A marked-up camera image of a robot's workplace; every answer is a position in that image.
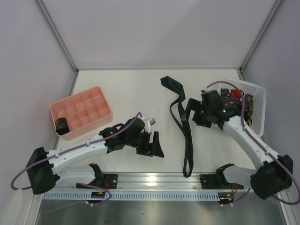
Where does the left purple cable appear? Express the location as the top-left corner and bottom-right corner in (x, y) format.
(10, 112), (143, 190)

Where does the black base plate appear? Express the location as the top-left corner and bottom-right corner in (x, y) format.
(200, 173), (244, 190)
(75, 173), (118, 189)

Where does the white plastic basket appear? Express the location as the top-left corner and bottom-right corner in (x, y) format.
(217, 78), (266, 137)

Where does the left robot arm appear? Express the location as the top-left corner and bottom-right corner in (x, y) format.
(26, 118), (165, 195)

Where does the pink compartment tray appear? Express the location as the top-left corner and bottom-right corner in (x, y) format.
(50, 86), (113, 140)

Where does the white slotted cable duct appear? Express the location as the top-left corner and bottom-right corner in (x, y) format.
(43, 190), (220, 202)

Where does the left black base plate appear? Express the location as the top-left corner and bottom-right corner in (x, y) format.
(75, 173), (118, 189)

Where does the purple cable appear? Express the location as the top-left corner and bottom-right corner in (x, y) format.
(10, 112), (143, 190)
(207, 81), (300, 205)

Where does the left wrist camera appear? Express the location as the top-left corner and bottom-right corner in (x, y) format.
(143, 118), (156, 133)

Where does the rolled dark brown tie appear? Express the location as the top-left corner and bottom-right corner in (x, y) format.
(55, 117), (70, 135)

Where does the red tie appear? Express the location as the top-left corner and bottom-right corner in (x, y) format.
(231, 89), (244, 100)

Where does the dark green tie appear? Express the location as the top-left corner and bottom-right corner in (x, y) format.
(160, 76), (194, 178)

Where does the floral navy tie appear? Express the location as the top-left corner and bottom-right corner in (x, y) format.
(221, 89), (242, 110)

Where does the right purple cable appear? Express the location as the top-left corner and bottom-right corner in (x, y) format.
(207, 81), (300, 205)

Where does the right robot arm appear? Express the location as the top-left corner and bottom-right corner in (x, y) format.
(183, 90), (293, 199)

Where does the brown patterned tie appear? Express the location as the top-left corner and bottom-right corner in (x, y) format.
(244, 94), (254, 126)

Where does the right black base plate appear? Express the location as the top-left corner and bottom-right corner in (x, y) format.
(200, 173), (244, 190)

